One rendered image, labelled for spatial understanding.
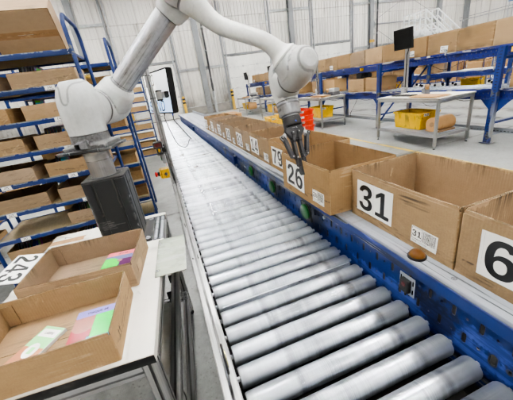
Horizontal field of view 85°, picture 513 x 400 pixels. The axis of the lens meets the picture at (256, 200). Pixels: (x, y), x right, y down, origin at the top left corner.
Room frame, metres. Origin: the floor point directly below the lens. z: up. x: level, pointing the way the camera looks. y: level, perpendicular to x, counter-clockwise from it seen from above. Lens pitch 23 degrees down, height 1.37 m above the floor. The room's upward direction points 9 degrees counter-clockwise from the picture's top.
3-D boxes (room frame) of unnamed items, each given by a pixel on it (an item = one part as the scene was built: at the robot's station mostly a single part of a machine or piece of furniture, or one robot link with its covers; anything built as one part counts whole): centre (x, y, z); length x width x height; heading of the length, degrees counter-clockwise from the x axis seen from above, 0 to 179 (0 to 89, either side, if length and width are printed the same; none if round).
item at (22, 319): (0.63, 0.63, 0.80); 0.38 x 0.28 x 0.10; 103
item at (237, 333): (0.65, -0.09, 0.72); 0.52 x 0.05 x 0.05; 106
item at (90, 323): (0.65, 0.53, 0.76); 0.19 x 0.14 x 0.02; 13
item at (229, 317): (0.71, -0.08, 0.72); 0.52 x 0.05 x 0.05; 106
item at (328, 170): (1.13, -0.34, 0.97); 0.39 x 0.29 x 0.17; 17
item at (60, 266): (0.96, 0.68, 0.80); 0.38 x 0.28 x 0.10; 100
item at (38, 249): (2.14, 1.80, 0.39); 0.40 x 0.30 x 0.10; 107
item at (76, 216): (2.27, 1.33, 0.59); 0.40 x 0.30 x 0.10; 104
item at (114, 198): (1.29, 0.67, 0.91); 0.26 x 0.26 x 0.33; 12
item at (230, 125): (2.66, 0.01, 0.96); 0.39 x 0.29 x 0.17; 16
